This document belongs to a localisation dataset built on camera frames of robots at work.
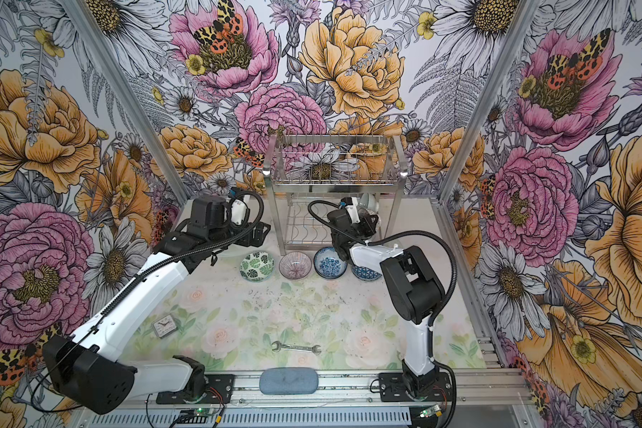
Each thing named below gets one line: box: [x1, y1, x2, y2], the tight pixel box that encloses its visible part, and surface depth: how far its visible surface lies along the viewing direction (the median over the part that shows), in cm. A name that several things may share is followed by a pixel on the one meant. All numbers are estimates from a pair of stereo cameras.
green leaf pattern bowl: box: [238, 250, 276, 283], surface depth 99 cm
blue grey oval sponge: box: [258, 367, 320, 396], surface depth 75 cm
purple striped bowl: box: [278, 251, 313, 280], surface depth 99 cm
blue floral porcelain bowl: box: [313, 246, 348, 280], surface depth 98 cm
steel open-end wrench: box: [271, 340, 322, 356], surface depth 83 cm
